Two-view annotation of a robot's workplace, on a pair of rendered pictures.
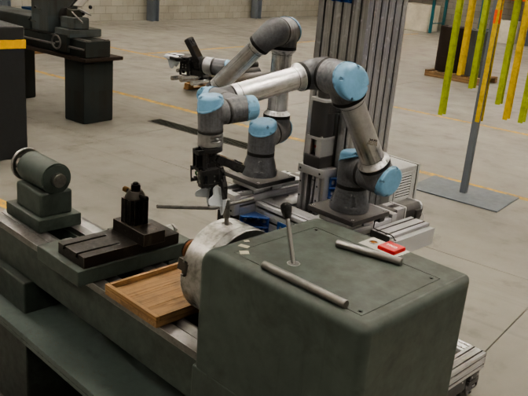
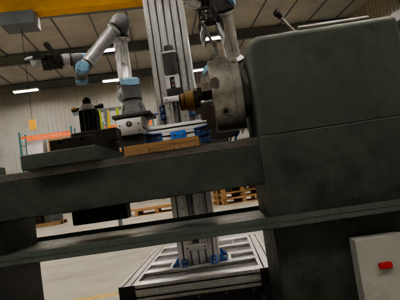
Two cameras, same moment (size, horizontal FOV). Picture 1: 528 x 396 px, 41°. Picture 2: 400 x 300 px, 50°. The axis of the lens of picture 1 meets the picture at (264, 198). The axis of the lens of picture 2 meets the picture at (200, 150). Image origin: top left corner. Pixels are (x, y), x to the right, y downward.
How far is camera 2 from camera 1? 2.09 m
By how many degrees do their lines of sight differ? 47
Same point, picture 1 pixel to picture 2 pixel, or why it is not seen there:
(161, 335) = (204, 151)
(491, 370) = not seen: hidden behind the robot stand
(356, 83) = not seen: outside the picture
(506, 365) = not seen: hidden behind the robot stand
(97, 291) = (108, 165)
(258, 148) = (136, 93)
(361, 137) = (233, 34)
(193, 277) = (227, 83)
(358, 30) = (176, 11)
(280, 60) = (124, 43)
